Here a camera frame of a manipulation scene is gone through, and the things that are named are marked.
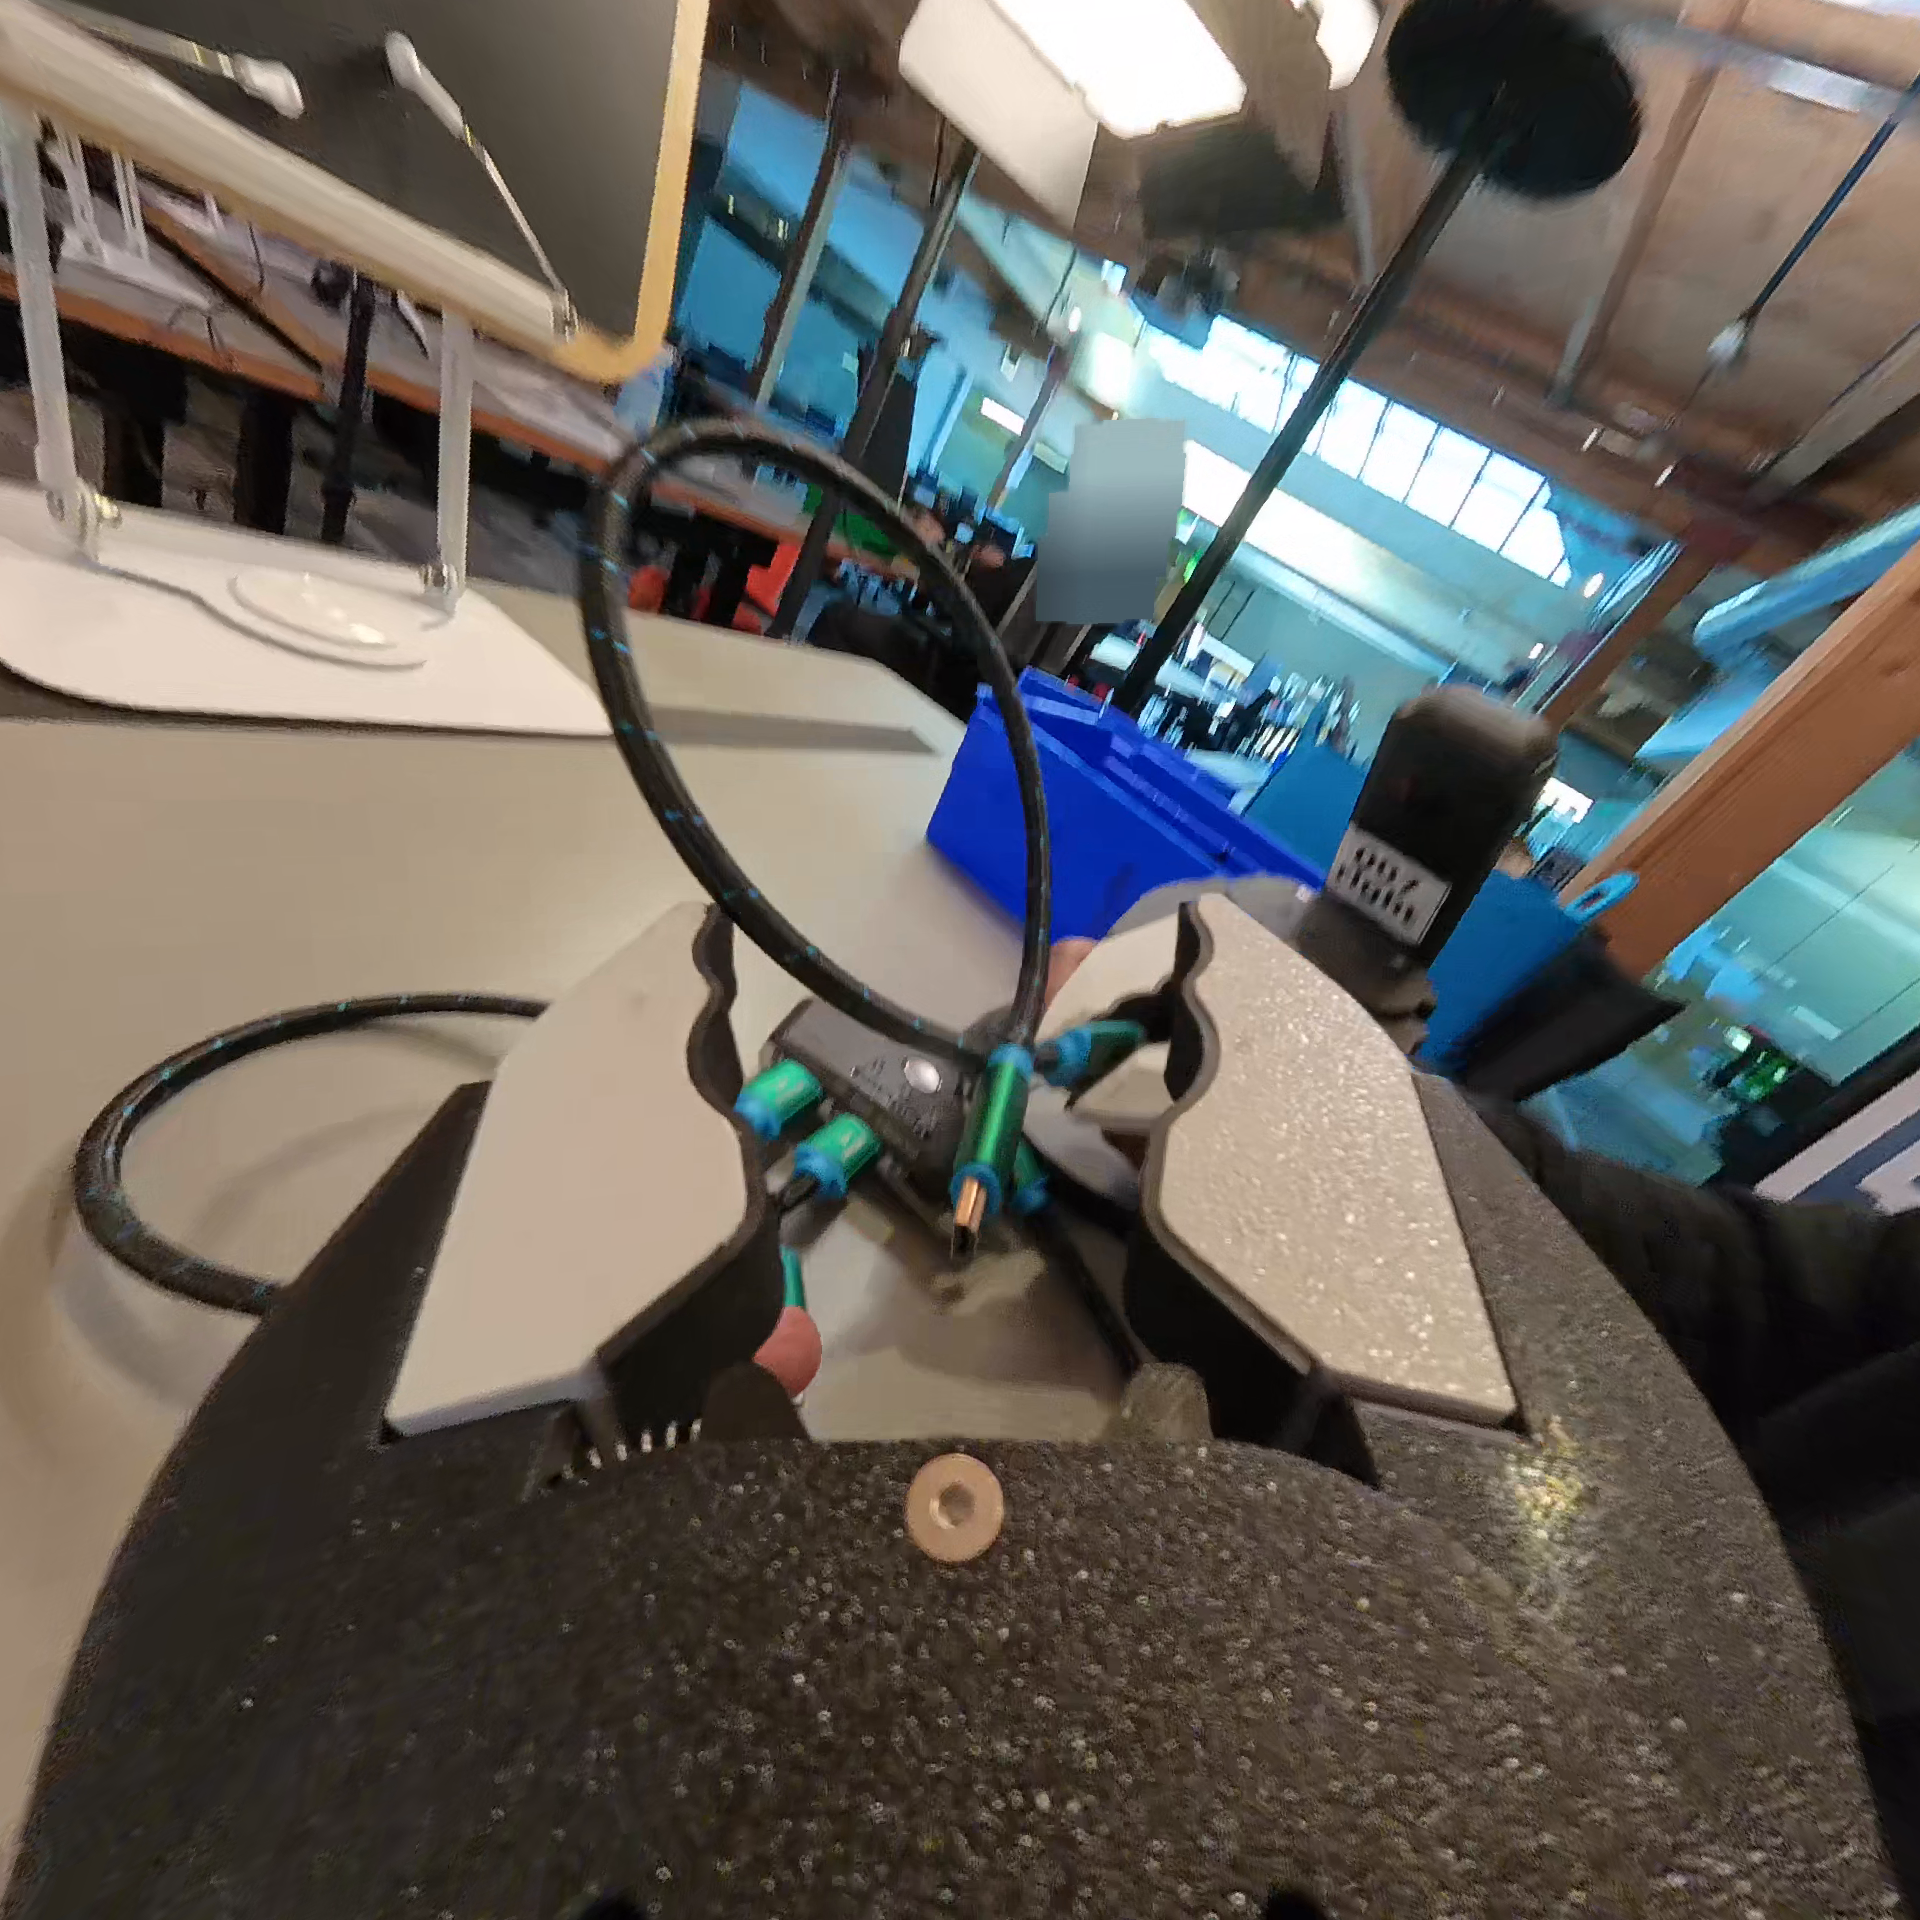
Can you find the black board with tan edge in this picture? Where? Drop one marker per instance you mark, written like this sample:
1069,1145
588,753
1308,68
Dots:
598,149

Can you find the blue plastic bin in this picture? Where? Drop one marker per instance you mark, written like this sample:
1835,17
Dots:
1080,809
1499,961

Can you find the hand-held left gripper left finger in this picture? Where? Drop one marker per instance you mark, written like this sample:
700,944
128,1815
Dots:
585,1185

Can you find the grey gooseneck rod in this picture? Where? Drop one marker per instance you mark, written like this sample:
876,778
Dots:
411,66
270,82

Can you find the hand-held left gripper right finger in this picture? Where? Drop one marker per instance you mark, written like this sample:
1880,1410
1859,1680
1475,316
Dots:
1320,1171

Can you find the black stand with round disc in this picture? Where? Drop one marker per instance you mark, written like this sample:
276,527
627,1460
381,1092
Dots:
1499,75

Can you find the person's left hand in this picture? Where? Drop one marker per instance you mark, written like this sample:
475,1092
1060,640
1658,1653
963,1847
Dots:
786,1349

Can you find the person's right hand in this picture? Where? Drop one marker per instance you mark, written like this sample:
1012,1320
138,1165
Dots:
1069,968

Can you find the wooden post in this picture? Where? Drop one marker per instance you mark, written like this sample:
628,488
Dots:
1770,720

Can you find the white frame stand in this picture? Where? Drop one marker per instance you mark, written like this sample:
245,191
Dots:
300,194

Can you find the white mat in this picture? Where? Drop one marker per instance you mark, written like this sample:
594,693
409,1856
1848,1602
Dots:
493,690

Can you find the black switch box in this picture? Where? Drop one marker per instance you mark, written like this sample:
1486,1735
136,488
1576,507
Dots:
877,1072

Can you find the person's right forearm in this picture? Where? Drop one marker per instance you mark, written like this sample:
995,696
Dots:
1724,1320

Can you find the ceiling light panel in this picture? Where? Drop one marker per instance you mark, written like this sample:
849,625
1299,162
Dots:
1080,59

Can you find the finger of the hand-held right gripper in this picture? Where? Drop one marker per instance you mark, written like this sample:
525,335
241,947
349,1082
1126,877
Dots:
1124,1088
1148,954

